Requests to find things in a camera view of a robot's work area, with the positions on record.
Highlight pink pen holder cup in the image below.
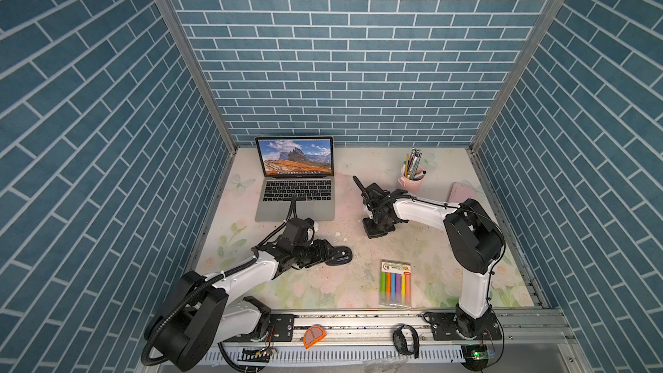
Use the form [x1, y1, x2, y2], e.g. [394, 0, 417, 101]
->
[397, 166, 426, 193]

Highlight silver laptop with mountain wallpaper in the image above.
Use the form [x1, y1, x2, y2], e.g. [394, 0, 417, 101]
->
[256, 136, 335, 223]

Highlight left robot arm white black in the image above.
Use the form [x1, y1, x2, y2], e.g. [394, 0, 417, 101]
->
[141, 201, 352, 371]

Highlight pack of coloured markers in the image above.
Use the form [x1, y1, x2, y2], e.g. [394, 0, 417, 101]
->
[379, 260, 412, 307]

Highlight aluminium mounting rail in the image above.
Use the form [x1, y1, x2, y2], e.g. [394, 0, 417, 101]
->
[199, 307, 586, 371]

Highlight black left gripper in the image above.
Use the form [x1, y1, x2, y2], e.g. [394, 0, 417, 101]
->
[290, 238, 338, 268]

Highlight orange tool on rail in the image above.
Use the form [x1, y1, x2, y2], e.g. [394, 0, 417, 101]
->
[302, 325, 326, 349]

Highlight black wristwatch on rail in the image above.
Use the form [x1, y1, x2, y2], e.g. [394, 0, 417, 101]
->
[392, 324, 421, 359]

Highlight white fabric butterfly decoration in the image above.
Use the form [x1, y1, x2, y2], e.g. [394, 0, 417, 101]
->
[228, 174, 256, 193]

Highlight pens in cup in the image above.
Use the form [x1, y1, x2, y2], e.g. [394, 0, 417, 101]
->
[402, 149, 426, 181]

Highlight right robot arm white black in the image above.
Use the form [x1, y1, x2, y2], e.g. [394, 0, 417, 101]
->
[353, 177, 506, 339]

